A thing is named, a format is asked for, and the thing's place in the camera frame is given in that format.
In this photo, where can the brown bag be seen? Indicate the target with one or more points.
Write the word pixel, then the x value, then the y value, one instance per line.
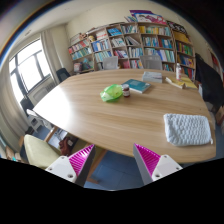
pixel 66 146

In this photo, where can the yellow-green upholstered chair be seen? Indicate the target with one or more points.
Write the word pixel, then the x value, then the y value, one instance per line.
pixel 38 150

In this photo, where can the black hanging coat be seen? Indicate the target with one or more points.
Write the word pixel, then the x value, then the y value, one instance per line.
pixel 210 81

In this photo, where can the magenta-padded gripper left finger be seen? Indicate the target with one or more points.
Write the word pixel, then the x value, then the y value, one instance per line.
pixel 63 166

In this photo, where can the teal book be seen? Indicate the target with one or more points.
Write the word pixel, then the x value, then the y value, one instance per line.
pixel 137 85

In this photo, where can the green plastic bag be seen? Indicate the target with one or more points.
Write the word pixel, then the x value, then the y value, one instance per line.
pixel 111 93

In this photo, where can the dark office chair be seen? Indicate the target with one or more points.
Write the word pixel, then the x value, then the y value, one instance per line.
pixel 62 74

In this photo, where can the wooden bookshelf unit with books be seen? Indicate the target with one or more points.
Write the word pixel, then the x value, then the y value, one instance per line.
pixel 146 43

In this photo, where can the grey mesh office chair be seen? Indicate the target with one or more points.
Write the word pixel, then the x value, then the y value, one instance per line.
pixel 110 63
pixel 151 62

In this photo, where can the open yellow book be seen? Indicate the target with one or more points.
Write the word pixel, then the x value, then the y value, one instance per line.
pixel 175 82

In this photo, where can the white knitted towel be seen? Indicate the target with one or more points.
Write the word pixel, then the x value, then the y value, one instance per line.
pixel 187 130

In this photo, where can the window with dark frame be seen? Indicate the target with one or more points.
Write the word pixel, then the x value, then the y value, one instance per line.
pixel 30 68

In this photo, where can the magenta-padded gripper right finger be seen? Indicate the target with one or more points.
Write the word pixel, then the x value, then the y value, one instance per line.
pixel 163 166

